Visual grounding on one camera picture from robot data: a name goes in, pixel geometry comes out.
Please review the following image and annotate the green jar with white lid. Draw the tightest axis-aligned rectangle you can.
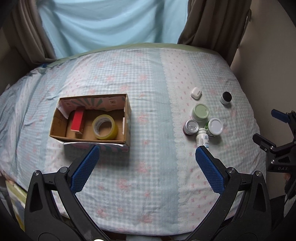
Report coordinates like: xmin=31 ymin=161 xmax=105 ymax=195
xmin=204 ymin=118 xmax=224 ymax=138

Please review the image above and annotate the silver-lidded dark jar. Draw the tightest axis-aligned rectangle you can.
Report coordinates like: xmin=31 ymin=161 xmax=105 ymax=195
xmin=183 ymin=120 xmax=199 ymax=136

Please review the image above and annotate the left brown curtain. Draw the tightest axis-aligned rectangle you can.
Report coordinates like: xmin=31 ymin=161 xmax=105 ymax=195
xmin=9 ymin=1 xmax=56 ymax=65

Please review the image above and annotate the brown curtain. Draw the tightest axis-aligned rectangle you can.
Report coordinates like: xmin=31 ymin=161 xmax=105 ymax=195
xmin=9 ymin=1 xmax=56 ymax=65
xmin=178 ymin=0 xmax=252 ymax=65

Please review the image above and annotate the white earbuds case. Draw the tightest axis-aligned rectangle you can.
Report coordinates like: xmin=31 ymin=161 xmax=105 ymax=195
xmin=190 ymin=87 xmax=202 ymax=100

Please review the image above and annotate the right brown curtain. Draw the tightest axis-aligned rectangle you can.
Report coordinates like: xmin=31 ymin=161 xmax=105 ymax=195
xmin=178 ymin=0 xmax=252 ymax=65

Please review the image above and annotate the yellow tape roll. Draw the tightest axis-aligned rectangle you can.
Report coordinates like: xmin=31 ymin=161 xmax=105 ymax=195
xmin=92 ymin=114 xmax=118 ymax=140

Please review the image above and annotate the checkered floral bed sheet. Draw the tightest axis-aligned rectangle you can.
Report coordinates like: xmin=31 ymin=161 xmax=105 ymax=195
xmin=1 ymin=48 xmax=265 ymax=235

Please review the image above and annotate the small black-lidded jar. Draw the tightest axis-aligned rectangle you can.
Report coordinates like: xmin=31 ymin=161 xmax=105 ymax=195
xmin=220 ymin=91 xmax=232 ymax=105

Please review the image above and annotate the small white medicine bottle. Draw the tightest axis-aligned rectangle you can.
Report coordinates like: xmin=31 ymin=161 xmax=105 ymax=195
xmin=196 ymin=128 xmax=209 ymax=149

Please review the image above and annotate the light blue hanging cloth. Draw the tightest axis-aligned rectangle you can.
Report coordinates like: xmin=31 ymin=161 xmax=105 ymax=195
xmin=37 ymin=0 xmax=188 ymax=58

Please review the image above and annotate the red rectangular box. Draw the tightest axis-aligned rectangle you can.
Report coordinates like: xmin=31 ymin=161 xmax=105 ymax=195
xmin=71 ymin=107 xmax=85 ymax=135

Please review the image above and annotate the pale green lidded jar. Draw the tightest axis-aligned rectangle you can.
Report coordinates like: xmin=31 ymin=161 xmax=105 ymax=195
xmin=192 ymin=103 xmax=209 ymax=122

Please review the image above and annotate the open cardboard box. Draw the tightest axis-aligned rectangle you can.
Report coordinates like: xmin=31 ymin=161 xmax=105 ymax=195
xmin=50 ymin=93 xmax=132 ymax=152

